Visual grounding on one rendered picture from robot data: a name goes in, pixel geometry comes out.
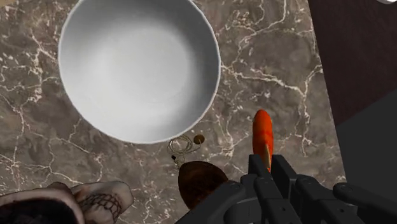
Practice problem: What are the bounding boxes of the thin wire cord with bead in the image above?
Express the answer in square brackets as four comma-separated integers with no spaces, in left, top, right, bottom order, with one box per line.
[167,134,205,169]

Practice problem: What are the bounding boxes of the dark brown egg-shaped object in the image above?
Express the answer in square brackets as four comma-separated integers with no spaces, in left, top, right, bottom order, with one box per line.
[178,160,230,211]

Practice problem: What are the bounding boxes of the pale figure with dark markings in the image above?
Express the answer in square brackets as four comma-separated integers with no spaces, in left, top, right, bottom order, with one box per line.
[0,181,135,224]

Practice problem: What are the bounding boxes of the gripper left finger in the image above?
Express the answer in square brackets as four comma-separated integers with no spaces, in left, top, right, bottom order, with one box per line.
[175,154,302,224]

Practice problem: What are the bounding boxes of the white bowl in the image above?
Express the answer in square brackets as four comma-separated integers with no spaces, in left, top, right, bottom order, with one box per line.
[57,0,222,144]

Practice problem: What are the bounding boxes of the orange carrot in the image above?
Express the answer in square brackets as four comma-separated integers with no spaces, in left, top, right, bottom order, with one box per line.
[252,109,274,173]

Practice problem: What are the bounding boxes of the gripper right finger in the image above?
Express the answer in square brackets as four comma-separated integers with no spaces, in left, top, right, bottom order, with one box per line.
[270,154,397,224]

